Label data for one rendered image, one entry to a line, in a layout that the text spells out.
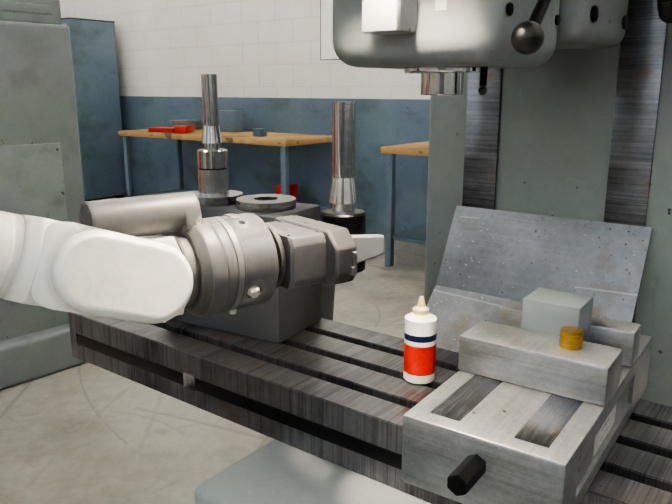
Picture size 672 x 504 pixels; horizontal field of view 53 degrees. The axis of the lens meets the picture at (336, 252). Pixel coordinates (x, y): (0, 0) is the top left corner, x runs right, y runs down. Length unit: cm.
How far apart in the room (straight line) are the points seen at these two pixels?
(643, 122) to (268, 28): 575
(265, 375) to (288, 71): 570
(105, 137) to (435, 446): 759
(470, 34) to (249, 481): 54
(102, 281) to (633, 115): 81
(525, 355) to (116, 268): 40
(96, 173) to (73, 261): 752
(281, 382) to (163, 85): 702
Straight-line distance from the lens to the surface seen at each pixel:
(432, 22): 69
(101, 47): 810
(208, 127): 105
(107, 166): 811
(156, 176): 800
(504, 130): 116
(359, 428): 80
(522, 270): 113
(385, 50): 72
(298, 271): 63
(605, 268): 109
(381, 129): 585
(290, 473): 83
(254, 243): 60
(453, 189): 121
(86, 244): 53
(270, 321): 98
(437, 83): 76
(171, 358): 101
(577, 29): 84
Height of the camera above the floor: 129
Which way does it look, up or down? 14 degrees down
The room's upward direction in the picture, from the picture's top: straight up
